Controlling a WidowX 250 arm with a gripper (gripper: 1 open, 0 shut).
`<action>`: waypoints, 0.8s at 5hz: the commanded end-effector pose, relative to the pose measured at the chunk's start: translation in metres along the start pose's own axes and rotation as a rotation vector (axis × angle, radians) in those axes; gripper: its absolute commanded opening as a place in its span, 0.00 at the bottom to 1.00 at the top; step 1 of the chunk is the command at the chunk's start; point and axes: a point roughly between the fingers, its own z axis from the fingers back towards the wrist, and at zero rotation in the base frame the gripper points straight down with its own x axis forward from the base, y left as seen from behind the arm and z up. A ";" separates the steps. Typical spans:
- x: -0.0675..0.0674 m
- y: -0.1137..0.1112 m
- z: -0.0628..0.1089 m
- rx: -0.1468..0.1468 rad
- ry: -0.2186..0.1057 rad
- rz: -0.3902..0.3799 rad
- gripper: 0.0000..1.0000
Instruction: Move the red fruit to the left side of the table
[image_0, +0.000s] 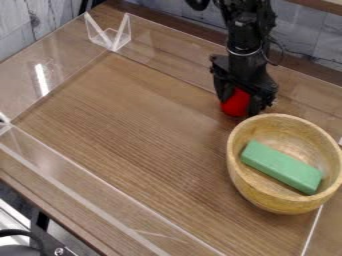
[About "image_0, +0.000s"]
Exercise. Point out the clear acrylic tray wall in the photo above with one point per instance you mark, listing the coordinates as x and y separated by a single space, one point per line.
117 224

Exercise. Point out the red plush fruit green leaf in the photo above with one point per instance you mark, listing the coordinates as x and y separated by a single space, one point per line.
236 106

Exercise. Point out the black metal table frame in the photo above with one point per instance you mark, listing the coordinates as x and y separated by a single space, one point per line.
54 247

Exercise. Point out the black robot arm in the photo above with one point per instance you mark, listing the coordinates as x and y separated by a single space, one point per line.
249 20

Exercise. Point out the wooden bowl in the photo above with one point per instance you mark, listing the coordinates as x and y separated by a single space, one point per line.
303 140

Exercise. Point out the green rectangular block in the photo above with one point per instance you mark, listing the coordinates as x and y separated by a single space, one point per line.
283 167

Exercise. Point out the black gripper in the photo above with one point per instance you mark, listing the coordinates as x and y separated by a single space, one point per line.
245 73

